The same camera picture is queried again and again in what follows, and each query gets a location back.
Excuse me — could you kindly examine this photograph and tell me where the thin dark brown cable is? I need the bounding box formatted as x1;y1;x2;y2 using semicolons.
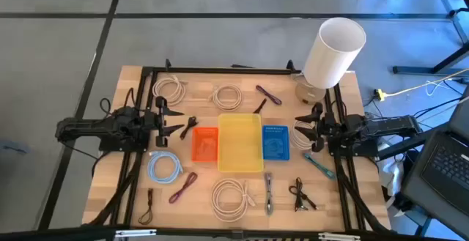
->
138;188;155;226

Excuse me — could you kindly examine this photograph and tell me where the short black cable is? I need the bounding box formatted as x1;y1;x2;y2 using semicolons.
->
252;98;267;114

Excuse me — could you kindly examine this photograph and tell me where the black white braided cable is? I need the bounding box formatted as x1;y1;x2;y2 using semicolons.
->
264;171;274;216

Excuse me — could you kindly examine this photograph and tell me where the black desk base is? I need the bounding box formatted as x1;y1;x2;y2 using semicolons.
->
392;42;469;75

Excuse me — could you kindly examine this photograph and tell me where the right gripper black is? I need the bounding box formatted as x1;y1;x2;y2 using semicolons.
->
294;102;327;154

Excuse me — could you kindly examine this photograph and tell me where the red black braided cable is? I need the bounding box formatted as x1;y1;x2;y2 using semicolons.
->
168;171;199;204

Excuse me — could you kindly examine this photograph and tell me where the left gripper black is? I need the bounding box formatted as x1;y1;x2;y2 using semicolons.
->
155;96;185;148

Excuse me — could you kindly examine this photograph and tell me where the yellow extension cord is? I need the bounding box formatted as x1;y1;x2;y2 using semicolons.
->
384;67;469;97

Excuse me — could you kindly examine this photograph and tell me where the orange plastic basket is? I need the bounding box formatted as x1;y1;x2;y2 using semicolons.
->
191;126;220;163

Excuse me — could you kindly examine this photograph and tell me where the light blue cable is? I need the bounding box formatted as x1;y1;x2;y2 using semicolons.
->
147;150;184;185

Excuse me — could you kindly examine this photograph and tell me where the blue plastic basket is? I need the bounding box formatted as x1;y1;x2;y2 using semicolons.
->
262;125;291;161

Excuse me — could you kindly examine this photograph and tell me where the purple braided cable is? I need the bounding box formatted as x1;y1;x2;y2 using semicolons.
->
255;84;283;106

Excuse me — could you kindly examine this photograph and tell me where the teal braided cable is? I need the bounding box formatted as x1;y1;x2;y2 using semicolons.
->
303;152;336;180

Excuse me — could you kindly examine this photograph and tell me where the dark grey laptop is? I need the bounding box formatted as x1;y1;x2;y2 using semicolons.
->
401;86;469;239

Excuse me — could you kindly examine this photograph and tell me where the white plastic bag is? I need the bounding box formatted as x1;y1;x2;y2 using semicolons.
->
377;149;404;202

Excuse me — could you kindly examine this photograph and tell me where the yellow plastic basket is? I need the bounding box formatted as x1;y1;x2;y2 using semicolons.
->
217;113;265;173

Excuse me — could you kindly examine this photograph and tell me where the round wooden lamp base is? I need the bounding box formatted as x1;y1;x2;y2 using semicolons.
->
295;74;327;106

